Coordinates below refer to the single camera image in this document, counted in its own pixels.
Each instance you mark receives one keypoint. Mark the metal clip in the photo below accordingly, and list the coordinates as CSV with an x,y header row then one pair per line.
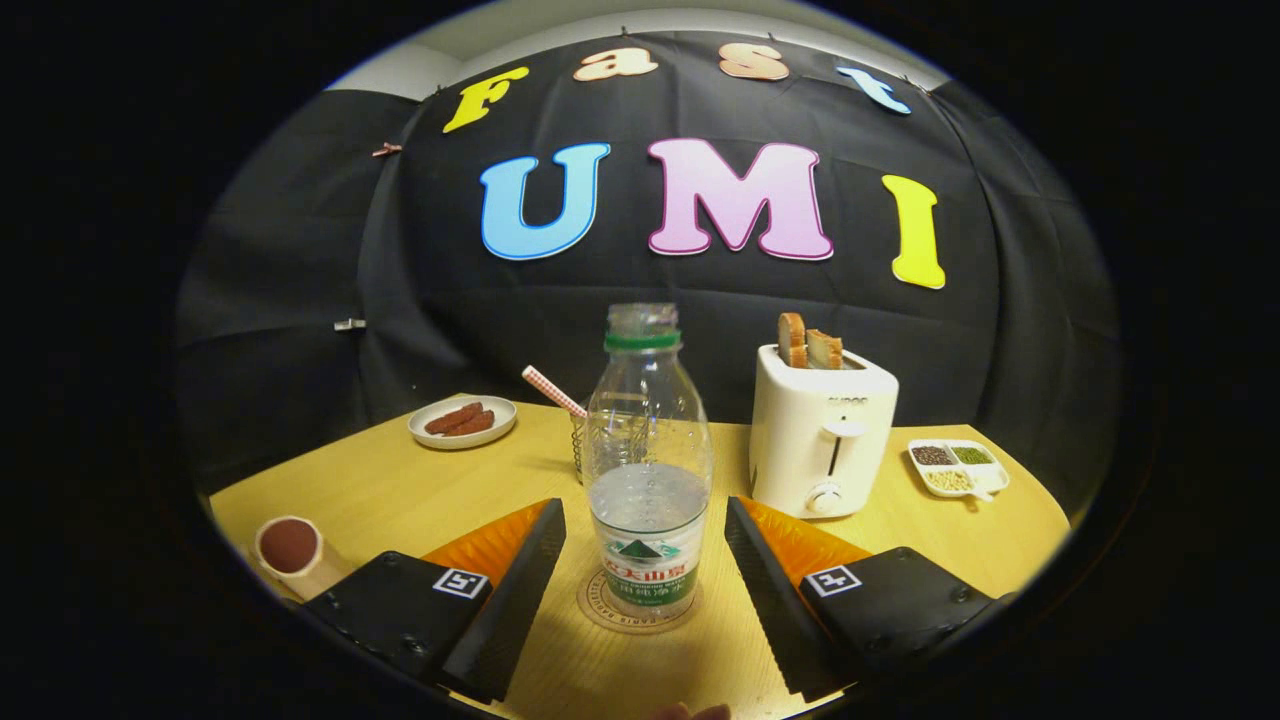
x,y
350,324

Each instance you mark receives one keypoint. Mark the white toaster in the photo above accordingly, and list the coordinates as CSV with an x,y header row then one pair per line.
x,y
790,440

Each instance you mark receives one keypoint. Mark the brown sausage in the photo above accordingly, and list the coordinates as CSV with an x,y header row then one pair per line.
x,y
475,424
452,417

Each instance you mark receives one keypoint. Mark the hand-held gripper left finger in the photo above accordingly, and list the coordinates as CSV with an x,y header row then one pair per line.
x,y
515,610

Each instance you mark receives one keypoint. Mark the wooden table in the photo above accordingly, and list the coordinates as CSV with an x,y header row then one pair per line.
x,y
400,480

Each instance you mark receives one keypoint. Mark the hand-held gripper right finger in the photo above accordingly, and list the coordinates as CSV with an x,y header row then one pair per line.
x,y
775,610

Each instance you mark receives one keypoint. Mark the clear plastic juice bottle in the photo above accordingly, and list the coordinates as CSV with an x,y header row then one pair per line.
x,y
648,520

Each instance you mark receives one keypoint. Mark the round wooden coaster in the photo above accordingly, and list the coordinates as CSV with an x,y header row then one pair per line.
x,y
640,626

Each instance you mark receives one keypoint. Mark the white divided dish with beans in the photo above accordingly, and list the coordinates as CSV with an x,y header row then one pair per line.
x,y
958,468

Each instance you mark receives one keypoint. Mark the small white plate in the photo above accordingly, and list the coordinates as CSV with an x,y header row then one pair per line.
x,y
430,438

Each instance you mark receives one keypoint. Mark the pink clip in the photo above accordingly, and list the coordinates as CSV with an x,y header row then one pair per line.
x,y
387,150

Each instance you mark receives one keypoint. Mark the toast slice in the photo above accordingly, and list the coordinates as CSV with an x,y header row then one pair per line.
x,y
792,342
824,350

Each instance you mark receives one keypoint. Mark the red checked straw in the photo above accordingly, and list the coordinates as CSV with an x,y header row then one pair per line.
x,y
550,390

